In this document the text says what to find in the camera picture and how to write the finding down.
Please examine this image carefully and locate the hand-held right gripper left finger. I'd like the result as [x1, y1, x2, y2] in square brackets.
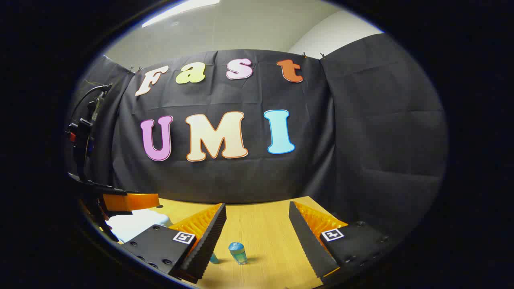
[120, 203, 228, 283]

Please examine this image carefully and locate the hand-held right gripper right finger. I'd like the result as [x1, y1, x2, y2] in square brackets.
[288, 201, 397, 281]

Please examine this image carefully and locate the pale blue small suitcase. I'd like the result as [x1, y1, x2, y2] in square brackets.
[108, 209, 173, 244]

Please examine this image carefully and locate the clear blue bottle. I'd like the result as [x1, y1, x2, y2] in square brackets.
[228, 242, 249, 265]

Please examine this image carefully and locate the black backdrop cloth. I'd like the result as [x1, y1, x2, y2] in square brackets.
[66, 34, 448, 237]

